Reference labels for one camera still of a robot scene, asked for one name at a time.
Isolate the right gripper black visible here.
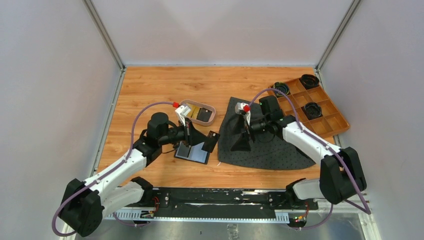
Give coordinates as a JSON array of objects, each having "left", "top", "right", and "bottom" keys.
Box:
[{"left": 229, "top": 114, "right": 271, "bottom": 152}]

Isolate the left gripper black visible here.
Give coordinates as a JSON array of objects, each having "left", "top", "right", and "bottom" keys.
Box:
[{"left": 159, "top": 118, "right": 208, "bottom": 148}]

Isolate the black leather card holder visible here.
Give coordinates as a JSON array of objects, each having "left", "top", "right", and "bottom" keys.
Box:
[{"left": 174, "top": 142, "right": 210, "bottom": 165}]

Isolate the pink oval tray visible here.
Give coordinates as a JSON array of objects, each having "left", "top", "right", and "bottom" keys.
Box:
[{"left": 180, "top": 99, "right": 217, "bottom": 127}]

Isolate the black credit card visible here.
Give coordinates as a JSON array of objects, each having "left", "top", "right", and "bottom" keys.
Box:
[{"left": 201, "top": 131, "right": 221, "bottom": 153}]

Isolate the gold credit card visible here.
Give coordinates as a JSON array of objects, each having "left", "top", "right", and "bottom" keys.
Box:
[{"left": 186, "top": 103, "right": 201, "bottom": 119}]

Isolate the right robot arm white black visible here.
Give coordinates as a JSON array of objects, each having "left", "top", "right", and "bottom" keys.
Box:
[{"left": 230, "top": 96, "right": 367, "bottom": 209}]

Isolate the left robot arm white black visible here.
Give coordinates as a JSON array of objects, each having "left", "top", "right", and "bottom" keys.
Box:
[{"left": 51, "top": 112, "right": 220, "bottom": 237}]

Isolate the dark grey dotted cloth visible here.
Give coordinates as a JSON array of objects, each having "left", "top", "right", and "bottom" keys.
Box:
[{"left": 217, "top": 97, "right": 316, "bottom": 170}]

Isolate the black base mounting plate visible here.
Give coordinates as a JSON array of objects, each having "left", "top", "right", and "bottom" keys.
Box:
[{"left": 121, "top": 187, "right": 320, "bottom": 220}]

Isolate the coiled black belt middle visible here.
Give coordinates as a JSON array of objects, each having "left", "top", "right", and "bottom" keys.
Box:
[{"left": 301, "top": 102, "right": 323, "bottom": 120}]

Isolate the coiled black belt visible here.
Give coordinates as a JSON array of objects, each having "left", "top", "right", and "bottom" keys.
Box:
[
  {"left": 301, "top": 102, "right": 323, "bottom": 120},
  {"left": 299, "top": 74, "right": 320, "bottom": 90}
]

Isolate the coiled black belt top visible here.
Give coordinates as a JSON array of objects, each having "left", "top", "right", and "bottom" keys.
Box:
[{"left": 299, "top": 74, "right": 320, "bottom": 90}]

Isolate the brown wooden compartment tray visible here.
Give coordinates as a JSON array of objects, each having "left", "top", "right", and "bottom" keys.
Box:
[{"left": 268, "top": 74, "right": 350, "bottom": 138}]

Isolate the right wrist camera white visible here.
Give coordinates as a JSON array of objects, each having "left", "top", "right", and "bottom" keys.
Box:
[{"left": 235, "top": 102, "right": 251, "bottom": 126}]

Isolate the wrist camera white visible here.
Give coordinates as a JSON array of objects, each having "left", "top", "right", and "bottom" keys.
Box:
[
  {"left": 235, "top": 102, "right": 251, "bottom": 126},
  {"left": 175, "top": 104, "right": 192, "bottom": 126}
]

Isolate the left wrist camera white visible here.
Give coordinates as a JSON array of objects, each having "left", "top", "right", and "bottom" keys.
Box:
[{"left": 175, "top": 104, "right": 192, "bottom": 126}]

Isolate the aluminium frame rail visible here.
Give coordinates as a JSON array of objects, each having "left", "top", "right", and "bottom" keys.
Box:
[{"left": 59, "top": 186, "right": 382, "bottom": 240}]

